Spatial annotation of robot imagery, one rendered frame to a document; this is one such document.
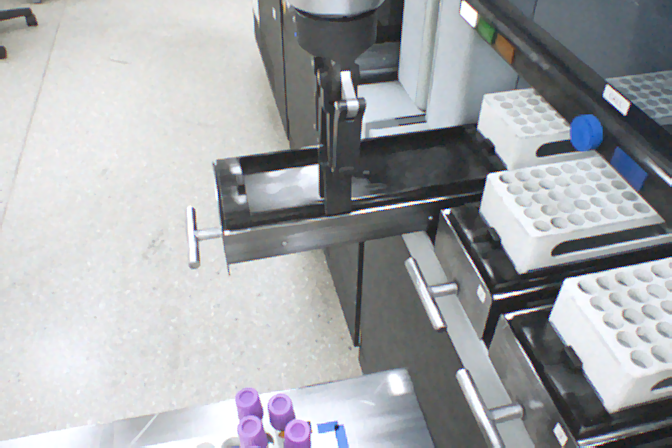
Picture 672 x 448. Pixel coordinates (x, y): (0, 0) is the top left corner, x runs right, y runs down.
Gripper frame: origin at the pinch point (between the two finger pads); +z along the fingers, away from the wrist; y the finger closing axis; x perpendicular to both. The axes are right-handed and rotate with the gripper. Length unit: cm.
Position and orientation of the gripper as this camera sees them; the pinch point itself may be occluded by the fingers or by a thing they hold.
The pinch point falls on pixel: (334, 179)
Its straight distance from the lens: 64.0
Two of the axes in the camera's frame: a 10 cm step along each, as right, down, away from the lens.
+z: 0.0, 7.6, 6.5
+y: -2.4, -6.3, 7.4
